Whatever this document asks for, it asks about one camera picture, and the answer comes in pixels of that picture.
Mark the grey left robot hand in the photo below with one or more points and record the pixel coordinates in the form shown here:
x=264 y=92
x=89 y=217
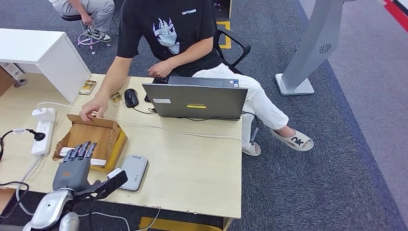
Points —
x=71 y=175

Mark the person's left hand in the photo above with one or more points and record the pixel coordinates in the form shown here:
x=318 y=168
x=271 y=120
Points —
x=161 y=69

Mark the person's hand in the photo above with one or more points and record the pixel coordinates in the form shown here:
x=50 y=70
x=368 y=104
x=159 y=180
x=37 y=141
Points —
x=87 y=20

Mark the person's right hand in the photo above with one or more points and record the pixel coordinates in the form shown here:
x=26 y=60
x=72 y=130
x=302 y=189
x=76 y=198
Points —
x=95 y=108

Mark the person's left forearm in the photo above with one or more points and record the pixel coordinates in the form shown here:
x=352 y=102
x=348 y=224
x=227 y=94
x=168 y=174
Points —
x=191 y=52

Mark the person's right forearm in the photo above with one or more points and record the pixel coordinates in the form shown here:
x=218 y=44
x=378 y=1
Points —
x=116 y=79

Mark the person's forearm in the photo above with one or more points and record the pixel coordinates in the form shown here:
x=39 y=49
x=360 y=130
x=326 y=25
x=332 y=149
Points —
x=76 y=8

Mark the person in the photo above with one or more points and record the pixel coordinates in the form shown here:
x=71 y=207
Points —
x=178 y=35
x=98 y=11

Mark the yellow printed card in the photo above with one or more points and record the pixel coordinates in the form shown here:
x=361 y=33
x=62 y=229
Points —
x=87 y=87

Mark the grey card reader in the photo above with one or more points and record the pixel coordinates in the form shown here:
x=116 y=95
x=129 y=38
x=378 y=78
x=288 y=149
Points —
x=137 y=172

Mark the black and white sneaker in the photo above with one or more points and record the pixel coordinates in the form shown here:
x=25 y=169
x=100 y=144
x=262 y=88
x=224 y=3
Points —
x=99 y=35

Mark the open cardboard box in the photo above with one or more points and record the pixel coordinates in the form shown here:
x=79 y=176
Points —
x=92 y=134

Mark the black computer mouse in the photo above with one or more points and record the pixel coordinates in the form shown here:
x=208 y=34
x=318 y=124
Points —
x=131 y=98

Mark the white power strip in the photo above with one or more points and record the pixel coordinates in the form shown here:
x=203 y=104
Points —
x=41 y=143

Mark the grey laptop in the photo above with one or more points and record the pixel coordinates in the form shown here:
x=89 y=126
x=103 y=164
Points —
x=197 y=102

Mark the white charger adapter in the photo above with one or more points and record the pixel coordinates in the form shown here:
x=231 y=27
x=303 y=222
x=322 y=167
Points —
x=44 y=114

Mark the white desk shelf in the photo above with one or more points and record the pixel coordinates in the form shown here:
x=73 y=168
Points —
x=32 y=44

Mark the black office chair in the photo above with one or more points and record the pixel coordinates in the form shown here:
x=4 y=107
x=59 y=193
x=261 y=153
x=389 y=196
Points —
x=239 y=41

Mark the black cabinet with pale edge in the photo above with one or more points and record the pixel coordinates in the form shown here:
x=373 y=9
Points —
x=221 y=8

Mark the white labelled box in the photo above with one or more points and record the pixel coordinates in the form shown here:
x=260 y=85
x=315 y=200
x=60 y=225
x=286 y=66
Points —
x=11 y=70

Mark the brown cardboard carton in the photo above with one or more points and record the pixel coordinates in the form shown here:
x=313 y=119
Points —
x=4 y=84

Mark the beige slipper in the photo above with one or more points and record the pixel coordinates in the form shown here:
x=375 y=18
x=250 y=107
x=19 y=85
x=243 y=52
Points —
x=251 y=150
x=299 y=142

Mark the grey kiosk stand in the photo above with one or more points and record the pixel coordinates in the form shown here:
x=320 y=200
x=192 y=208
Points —
x=315 y=38

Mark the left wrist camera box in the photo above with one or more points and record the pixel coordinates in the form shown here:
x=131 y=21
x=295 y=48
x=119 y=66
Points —
x=114 y=185

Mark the yellow wooden table frame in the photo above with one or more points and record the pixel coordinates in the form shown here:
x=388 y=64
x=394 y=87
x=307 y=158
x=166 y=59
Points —
x=178 y=225

